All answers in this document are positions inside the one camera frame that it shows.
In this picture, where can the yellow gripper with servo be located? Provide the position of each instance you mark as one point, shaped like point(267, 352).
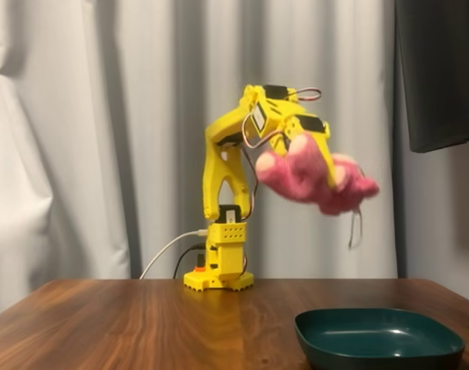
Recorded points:
point(311, 136)

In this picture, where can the pink plush strawberry bear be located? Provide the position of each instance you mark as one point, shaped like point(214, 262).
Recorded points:
point(304, 173)

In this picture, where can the yellow robot arm with base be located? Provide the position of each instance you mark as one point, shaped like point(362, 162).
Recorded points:
point(211, 173)

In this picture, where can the dark green plastic bin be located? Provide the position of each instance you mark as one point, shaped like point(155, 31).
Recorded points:
point(377, 339)

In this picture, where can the orange black connector block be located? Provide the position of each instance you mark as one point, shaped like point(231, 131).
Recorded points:
point(200, 266)

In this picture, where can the pale grey curtain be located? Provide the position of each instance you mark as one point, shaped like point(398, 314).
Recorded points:
point(84, 135)

